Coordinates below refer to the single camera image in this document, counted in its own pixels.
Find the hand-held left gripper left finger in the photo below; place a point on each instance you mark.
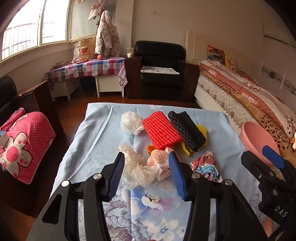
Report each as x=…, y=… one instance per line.
x=116, y=176

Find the pink plastic basin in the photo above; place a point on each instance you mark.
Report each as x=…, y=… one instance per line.
x=254, y=139

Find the white wooden table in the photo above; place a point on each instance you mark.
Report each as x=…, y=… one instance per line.
x=108, y=85
x=64, y=89

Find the yellow foam net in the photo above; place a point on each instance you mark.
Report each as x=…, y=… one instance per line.
x=201, y=131

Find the bed with patterned quilt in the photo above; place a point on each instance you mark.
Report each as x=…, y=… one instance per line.
x=270, y=125

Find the yellow floral pillow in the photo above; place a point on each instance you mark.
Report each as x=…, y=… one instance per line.
x=231, y=62

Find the white bed with mattress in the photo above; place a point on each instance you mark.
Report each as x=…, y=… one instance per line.
x=205, y=102

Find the white plastic bag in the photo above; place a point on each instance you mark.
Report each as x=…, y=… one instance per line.
x=130, y=121

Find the white bed headboard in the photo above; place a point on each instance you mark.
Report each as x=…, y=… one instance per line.
x=198, y=46

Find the black foam net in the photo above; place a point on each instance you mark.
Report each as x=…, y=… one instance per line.
x=185, y=129

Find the window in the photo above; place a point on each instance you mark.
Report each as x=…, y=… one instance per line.
x=23, y=34

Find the pale floral seat cushion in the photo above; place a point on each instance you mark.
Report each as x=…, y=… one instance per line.
x=159, y=70

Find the white roller blind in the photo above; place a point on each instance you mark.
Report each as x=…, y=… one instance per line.
x=81, y=20

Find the clear plastic bag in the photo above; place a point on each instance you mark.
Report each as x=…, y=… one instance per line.
x=76, y=54

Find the pink dotted quilt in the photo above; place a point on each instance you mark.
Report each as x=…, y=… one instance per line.
x=254, y=92

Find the crumpled floral paper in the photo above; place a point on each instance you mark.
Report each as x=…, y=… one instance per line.
x=205, y=166

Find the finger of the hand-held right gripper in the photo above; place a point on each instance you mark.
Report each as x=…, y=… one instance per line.
x=272, y=155
x=254, y=164

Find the colourful striped pillow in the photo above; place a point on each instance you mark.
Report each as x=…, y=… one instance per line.
x=216, y=54

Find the pink white hat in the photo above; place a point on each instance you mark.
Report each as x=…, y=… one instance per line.
x=93, y=14

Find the white wardrobe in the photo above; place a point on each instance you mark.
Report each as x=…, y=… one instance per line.
x=272, y=58

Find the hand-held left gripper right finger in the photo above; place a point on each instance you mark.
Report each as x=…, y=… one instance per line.
x=177, y=176

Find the brown paper shopping bag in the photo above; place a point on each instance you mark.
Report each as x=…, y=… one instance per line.
x=86, y=49

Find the dark wooden sofa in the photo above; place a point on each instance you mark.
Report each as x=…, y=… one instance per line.
x=39, y=99

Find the plaid tablecloth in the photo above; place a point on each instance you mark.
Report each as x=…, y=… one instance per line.
x=92, y=66

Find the orange fruit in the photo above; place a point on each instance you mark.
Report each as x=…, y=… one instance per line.
x=100, y=57

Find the quilted mattress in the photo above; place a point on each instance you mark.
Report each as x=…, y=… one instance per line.
x=215, y=95

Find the red foam net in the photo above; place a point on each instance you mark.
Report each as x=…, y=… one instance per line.
x=159, y=129

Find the person's right hand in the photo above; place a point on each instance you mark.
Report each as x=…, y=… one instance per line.
x=268, y=228

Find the light blue floral sheet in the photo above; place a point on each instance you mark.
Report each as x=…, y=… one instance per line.
x=97, y=148

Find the pastel padded coat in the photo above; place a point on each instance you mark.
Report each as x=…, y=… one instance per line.
x=106, y=34

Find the white foam net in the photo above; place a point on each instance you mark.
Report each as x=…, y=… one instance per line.
x=134, y=166

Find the white red printed paper wrapper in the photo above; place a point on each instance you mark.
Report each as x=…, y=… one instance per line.
x=159, y=162

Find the pink polka dot blanket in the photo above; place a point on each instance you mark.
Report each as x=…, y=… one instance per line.
x=30, y=139

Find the plastic drink cup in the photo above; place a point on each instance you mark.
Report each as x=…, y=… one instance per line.
x=130, y=54

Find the black leather armchair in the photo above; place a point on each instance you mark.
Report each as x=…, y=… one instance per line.
x=159, y=81

